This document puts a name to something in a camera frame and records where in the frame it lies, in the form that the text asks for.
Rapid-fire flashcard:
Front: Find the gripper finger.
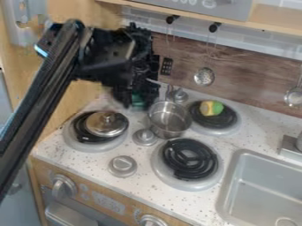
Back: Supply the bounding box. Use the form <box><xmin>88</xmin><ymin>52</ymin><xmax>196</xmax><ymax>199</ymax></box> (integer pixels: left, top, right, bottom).
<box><xmin>142</xmin><ymin>79</ymin><xmax>162</xmax><ymax>109</ymax></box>
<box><xmin>114</xmin><ymin>84</ymin><xmax>135</xmax><ymax>109</ymax></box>

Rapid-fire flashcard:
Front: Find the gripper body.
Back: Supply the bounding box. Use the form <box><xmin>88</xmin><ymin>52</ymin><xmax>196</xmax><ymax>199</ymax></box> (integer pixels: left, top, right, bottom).
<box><xmin>74</xmin><ymin>22</ymin><xmax>162</xmax><ymax>89</ymax></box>

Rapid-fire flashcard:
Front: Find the silver pot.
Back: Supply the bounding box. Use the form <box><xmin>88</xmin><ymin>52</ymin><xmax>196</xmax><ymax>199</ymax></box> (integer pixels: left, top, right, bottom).
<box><xmin>147</xmin><ymin>85</ymin><xmax>194</xmax><ymax>139</ymax></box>

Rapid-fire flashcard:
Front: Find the black spatula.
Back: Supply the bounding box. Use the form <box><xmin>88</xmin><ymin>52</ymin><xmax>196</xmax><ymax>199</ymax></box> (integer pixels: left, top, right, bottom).
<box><xmin>159</xmin><ymin>23</ymin><xmax>177</xmax><ymax>77</ymax></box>

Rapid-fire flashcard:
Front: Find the silver lid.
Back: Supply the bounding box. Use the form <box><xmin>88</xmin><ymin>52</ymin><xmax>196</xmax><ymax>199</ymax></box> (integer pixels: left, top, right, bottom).
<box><xmin>83</xmin><ymin>110</ymin><xmax>130</xmax><ymax>139</ymax></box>

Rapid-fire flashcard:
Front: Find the silver strainer spoon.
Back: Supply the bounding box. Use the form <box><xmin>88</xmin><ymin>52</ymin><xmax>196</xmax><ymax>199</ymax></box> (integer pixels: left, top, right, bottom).
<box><xmin>192</xmin><ymin>29</ymin><xmax>217</xmax><ymax>87</ymax></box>

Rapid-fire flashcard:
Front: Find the yellow green toy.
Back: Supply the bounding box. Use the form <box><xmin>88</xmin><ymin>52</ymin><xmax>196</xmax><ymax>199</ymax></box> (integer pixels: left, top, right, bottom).
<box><xmin>198</xmin><ymin>100</ymin><xmax>226</xmax><ymax>117</ymax></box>

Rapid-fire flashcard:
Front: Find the toy stove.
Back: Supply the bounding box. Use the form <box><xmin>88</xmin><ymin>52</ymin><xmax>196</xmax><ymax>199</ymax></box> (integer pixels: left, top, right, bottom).
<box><xmin>61</xmin><ymin>87</ymin><xmax>244</xmax><ymax>192</ymax></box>

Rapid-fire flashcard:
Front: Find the toy microwave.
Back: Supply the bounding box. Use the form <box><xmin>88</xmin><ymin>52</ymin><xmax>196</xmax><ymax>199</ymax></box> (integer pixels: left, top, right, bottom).
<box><xmin>131</xmin><ymin>0</ymin><xmax>255</xmax><ymax>22</ymax></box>

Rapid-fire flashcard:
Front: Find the silver ladle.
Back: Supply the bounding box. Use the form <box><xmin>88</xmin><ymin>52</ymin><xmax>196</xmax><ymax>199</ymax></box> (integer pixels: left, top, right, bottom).
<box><xmin>282</xmin><ymin>66</ymin><xmax>302</xmax><ymax>108</ymax></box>

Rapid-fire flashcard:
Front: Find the toy sink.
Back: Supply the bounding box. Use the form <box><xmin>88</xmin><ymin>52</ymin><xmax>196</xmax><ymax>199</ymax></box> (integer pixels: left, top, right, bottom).
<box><xmin>215</xmin><ymin>147</ymin><xmax>302</xmax><ymax>226</ymax></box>

